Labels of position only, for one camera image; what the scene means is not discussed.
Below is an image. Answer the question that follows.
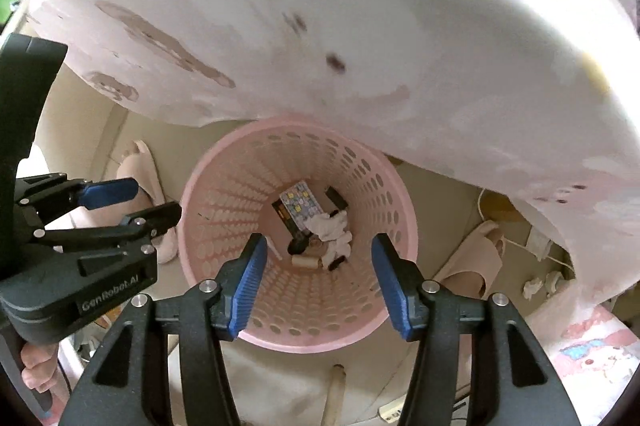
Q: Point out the white cloth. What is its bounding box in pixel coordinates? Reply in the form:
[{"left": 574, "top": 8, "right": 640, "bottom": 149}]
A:
[{"left": 219, "top": 335, "right": 417, "bottom": 426}]

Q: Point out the white power strip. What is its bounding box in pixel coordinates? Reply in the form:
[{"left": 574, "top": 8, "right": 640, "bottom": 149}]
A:
[{"left": 378, "top": 400, "right": 409, "bottom": 423}]

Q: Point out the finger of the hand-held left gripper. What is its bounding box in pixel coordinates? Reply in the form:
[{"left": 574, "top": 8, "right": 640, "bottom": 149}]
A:
[
  {"left": 32, "top": 201, "right": 184, "bottom": 279},
  {"left": 16, "top": 173, "right": 141, "bottom": 227}
]

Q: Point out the pink bear print sheet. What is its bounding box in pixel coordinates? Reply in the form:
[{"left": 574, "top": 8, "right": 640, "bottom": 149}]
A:
[{"left": 27, "top": 0, "right": 640, "bottom": 307}]

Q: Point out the small black cylinder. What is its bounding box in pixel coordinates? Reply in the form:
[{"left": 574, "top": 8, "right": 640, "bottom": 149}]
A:
[{"left": 324, "top": 186, "right": 349, "bottom": 211}]

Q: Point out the white cable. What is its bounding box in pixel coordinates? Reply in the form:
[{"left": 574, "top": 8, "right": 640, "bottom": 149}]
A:
[{"left": 476, "top": 188, "right": 577, "bottom": 269}]

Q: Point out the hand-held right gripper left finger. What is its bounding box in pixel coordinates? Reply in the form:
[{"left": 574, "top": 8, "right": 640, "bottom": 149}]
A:
[{"left": 60, "top": 233, "right": 268, "bottom": 426}]

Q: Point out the pink perforated plastic basket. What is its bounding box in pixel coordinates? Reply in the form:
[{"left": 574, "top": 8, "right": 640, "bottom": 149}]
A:
[{"left": 177, "top": 116, "right": 420, "bottom": 353}]

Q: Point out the bear print tissue packet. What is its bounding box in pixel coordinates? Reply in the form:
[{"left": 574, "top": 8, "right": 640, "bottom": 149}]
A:
[{"left": 279, "top": 179, "right": 326, "bottom": 233}]

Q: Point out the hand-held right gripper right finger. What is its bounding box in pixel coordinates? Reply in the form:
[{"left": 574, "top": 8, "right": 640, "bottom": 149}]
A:
[{"left": 371, "top": 233, "right": 583, "bottom": 426}]

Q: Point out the beige slipper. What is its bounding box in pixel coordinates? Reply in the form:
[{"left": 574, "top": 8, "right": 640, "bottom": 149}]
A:
[
  {"left": 433, "top": 220, "right": 507, "bottom": 301},
  {"left": 117, "top": 139, "right": 180, "bottom": 265}
]

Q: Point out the pink cartoon print blanket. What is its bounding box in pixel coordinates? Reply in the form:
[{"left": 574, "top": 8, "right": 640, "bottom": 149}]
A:
[{"left": 544, "top": 300, "right": 637, "bottom": 408}]

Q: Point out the person's left hand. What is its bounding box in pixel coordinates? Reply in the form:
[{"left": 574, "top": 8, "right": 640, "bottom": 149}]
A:
[{"left": 20, "top": 344, "right": 61, "bottom": 403}]

